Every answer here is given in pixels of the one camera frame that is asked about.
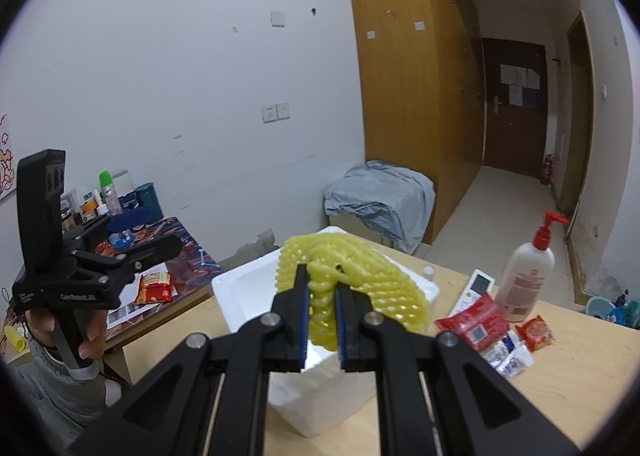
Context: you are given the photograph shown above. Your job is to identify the yellow foam fruit net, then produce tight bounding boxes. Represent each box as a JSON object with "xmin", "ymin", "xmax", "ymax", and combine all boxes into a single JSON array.
[{"xmin": 277, "ymin": 233, "xmax": 431, "ymax": 351}]

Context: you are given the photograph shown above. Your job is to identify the grey jacket left forearm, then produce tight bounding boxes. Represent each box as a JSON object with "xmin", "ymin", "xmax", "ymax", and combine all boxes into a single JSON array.
[{"xmin": 9, "ymin": 339, "xmax": 122, "ymax": 447}]

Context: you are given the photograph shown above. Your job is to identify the person's left hand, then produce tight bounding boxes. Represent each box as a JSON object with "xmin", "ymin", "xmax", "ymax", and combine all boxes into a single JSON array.
[{"xmin": 26, "ymin": 308, "xmax": 107, "ymax": 360}]

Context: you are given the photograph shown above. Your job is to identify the dark teal cup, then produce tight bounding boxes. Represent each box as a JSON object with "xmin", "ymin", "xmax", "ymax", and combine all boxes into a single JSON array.
[{"xmin": 134, "ymin": 182, "xmax": 164, "ymax": 223}]

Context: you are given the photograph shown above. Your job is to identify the green cap spray bottle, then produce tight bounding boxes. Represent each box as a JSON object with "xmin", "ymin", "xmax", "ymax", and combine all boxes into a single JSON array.
[{"xmin": 99, "ymin": 170, "xmax": 122, "ymax": 216}]

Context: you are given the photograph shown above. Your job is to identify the red orange snack bag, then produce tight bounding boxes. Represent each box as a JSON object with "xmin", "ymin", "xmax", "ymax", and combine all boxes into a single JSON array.
[{"xmin": 134, "ymin": 271, "xmax": 175, "ymax": 306}]

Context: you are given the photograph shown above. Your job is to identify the white printed paper sheet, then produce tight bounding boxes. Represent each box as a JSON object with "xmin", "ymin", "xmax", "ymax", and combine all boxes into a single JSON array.
[{"xmin": 106, "ymin": 275, "xmax": 155, "ymax": 329}]

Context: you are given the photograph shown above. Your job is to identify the silver blue sachet pack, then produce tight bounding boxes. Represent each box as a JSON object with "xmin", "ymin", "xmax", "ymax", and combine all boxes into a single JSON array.
[{"xmin": 483, "ymin": 329, "xmax": 534, "ymax": 379}]

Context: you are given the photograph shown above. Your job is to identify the red wet wipes pack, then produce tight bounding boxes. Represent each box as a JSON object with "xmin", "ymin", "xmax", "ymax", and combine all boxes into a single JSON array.
[{"xmin": 435, "ymin": 294, "xmax": 510, "ymax": 352}]

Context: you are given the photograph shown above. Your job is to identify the white styrofoam box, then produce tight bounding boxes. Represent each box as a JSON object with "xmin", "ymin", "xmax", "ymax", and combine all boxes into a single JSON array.
[{"xmin": 210, "ymin": 225, "xmax": 442, "ymax": 439}]

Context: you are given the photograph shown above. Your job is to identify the small red snack packet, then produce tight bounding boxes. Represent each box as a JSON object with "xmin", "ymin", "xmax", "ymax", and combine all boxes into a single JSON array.
[{"xmin": 515, "ymin": 315, "xmax": 554, "ymax": 352}]

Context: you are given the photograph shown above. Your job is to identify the white remote control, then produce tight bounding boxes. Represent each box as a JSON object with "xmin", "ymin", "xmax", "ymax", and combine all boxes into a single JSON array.
[{"xmin": 449, "ymin": 269, "xmax": 495, "ymax": 317}]

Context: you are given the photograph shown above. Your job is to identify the small clear blue bottle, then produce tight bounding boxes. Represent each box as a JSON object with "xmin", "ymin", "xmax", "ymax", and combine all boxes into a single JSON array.
[{"xmin": 423, "ymin": 265, "xmax": 435, "ymax": 283}]

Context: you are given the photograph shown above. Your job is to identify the white lotion pump bottle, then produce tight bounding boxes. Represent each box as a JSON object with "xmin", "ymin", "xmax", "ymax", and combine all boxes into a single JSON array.
[{"xmin": 495, "ymin": 210, "xmax": 568, "ymax": 323}]

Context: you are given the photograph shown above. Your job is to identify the blue grey cloth heap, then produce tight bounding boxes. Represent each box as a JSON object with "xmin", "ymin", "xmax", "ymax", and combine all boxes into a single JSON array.
[{"xmin": 323, "ymin": 161, "xmax": 436, "ymax": 255}]

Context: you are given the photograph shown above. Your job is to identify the red fire extinguisher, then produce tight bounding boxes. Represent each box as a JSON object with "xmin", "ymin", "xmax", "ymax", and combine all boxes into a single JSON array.
[{"xmin": 539, "ymin": 154, "xmax": 554, "ymax": 185}]

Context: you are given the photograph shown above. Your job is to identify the dark brown entrance door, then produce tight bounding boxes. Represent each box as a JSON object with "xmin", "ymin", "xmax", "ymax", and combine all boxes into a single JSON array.
[{"xmin": 483, "ymin": 38, "xmax": 548, "ymax": 178}]

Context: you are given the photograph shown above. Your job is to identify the wooden wardrobe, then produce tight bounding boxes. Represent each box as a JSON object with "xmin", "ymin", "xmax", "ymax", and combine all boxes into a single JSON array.
[{"xmin": 352, "ymin": 0, "xmax": 485, "ymax": 243}]

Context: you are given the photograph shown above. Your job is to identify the white wall switches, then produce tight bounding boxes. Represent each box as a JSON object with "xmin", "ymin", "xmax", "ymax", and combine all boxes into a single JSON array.
[{"xmin": 262, "ymin": 103, "xmax": 291, "ymax": 124}]

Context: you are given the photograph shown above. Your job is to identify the side doorway frame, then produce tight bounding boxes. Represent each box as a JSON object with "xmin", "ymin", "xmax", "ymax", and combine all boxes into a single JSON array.
[{"xmin": 556, "ymin": 9, "xmax": 597, "ymax": 220}]

